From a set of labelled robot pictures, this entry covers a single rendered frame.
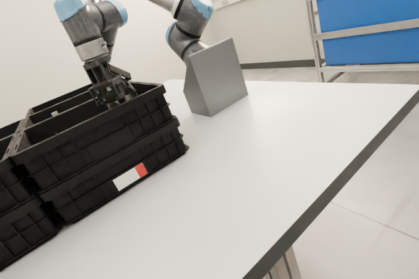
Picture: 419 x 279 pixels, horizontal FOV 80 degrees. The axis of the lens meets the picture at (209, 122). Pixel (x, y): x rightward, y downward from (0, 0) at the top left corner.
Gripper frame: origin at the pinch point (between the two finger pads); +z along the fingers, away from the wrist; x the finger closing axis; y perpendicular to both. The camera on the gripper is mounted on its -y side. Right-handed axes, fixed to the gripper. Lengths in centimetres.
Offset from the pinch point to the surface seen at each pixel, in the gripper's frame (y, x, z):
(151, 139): 7.1, 6.5, 5.0
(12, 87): -217, -230, -17
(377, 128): 15, 63, 15
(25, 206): 26.8, -19.4, 4.1
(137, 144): 9.7, 3.1, 4.4
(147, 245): 34.6, 8.3, 15.5
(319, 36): -157, 109, 26
